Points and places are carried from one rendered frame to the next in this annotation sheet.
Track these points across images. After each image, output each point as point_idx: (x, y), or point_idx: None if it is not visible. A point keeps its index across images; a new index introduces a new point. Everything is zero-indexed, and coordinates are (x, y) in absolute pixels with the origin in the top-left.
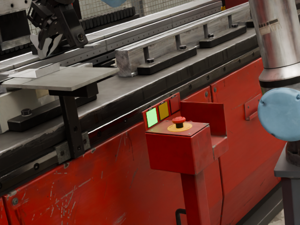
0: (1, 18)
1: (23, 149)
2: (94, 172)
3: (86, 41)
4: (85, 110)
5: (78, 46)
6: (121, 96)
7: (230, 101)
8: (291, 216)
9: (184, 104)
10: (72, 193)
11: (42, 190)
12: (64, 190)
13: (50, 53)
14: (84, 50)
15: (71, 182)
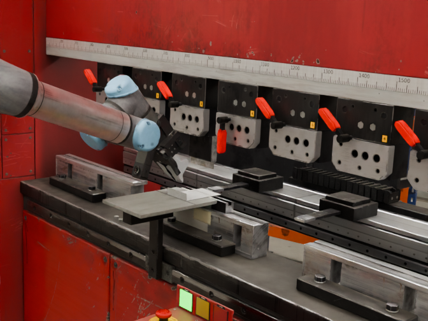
0: (192, 135)
1: (125, 234)
2: (169, 308)
3: (139, 176)
4: (185, 249)
5: (132, 176)
6: (212, 266)
7: None
8: None
9: None
10: (149, 304)
11: (130, 276)
12: (144, 294)
13: (177, 180)
14: (388, 237)
15: (150, 295)
